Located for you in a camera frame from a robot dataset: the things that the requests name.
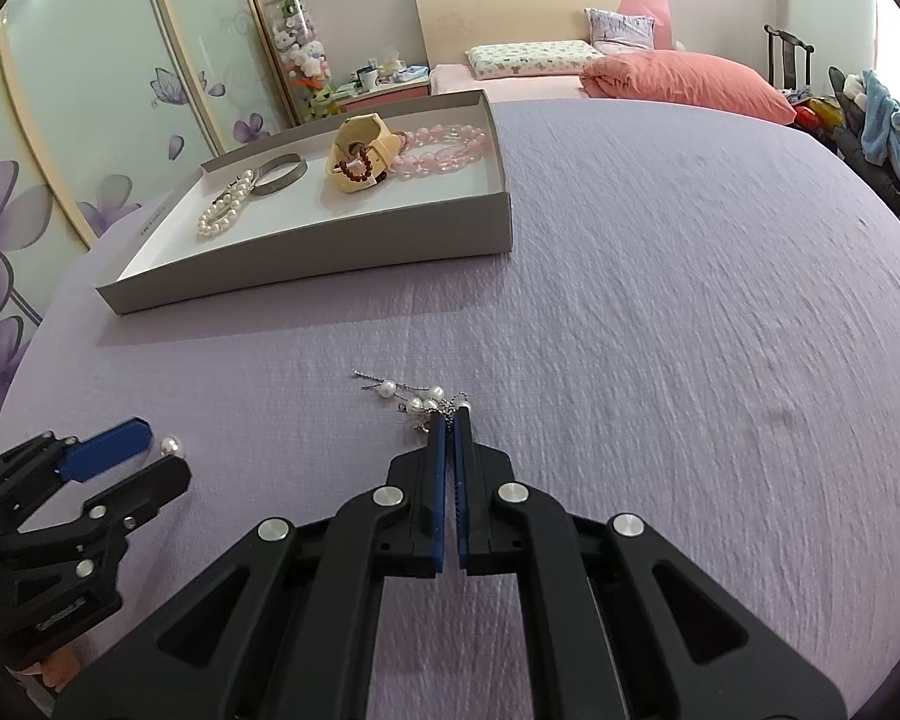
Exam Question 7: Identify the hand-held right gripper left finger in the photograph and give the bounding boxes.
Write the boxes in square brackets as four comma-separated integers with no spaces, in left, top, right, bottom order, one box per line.
[52,412,451,720]

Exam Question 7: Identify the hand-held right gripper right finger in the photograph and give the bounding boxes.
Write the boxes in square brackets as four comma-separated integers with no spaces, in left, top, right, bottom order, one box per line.
[453,409,848,720]

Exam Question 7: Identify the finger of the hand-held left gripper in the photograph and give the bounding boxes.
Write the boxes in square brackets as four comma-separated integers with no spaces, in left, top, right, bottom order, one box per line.
[15,456,193,553]
[0,420,153,520]

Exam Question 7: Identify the silver pearl chain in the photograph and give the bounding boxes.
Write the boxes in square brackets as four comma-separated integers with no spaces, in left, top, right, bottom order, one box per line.
[351,367,472,432]

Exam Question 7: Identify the white pearl bracelet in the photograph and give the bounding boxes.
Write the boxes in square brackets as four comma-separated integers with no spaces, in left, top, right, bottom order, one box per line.
[197,169,256,242]

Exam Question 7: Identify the grey cardboard box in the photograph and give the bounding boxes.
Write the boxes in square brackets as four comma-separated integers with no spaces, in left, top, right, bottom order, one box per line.
[95,88,512,314]

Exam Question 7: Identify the dark red bead bracelet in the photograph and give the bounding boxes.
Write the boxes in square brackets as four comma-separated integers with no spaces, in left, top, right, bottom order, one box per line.
[328,141,382,185]

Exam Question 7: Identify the cream wrist watch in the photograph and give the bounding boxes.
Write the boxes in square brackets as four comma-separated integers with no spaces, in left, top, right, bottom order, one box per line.
[324,112,402,196]

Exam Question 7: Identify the person's left hand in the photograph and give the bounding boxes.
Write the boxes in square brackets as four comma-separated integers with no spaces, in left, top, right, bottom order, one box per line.
[40,651,89,692]

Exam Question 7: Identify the wide silver bangle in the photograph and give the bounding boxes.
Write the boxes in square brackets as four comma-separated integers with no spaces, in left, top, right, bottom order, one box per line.
[251,153,306,196]

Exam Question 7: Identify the purple bedspread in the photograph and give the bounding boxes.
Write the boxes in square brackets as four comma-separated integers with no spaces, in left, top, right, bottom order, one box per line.
[0,94,900,720]

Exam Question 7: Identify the floral sliding wardrobe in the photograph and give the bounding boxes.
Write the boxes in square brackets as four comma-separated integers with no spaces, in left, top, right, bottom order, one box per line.
[0,0,293,421]

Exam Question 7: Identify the pink nightstand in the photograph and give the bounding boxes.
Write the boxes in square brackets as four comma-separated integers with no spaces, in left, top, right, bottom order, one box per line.
[330,67,431,115]

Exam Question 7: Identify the pink bed sheet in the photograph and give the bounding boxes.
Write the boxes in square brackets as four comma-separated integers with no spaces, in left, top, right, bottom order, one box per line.
[429,64,593,101]

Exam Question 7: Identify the clear tube of plush toys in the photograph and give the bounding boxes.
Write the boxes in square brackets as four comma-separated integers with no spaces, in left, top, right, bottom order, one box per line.
[264,0,335,125]

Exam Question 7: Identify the white patterned pillow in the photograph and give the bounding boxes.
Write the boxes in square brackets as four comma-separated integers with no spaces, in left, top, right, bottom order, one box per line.
[465,40,605,82]

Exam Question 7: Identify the pink pillow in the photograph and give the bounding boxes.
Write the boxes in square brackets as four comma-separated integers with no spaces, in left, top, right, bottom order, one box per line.
[579,51,797,125]

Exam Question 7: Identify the cream and pink headboard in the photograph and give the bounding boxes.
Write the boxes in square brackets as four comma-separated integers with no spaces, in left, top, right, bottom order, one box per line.
[412,0,674,72]

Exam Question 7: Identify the lilac pillow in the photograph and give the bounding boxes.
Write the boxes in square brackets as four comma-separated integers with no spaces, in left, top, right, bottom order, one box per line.
[585,7,655,50]

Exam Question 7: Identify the dark clothes pile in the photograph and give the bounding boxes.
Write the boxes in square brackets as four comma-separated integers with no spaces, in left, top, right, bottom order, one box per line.
[825,66,900,218]

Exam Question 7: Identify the dark wooden chair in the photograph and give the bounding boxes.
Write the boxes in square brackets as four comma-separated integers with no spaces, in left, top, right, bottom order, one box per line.
[763,24,815,91]

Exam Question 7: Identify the blue plush garment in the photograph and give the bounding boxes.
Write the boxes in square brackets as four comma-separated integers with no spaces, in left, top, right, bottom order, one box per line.
[859,69,900,233]

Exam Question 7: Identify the pink bead bracelet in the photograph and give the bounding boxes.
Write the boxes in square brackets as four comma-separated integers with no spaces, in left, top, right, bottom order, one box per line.
[390,122,488,176]

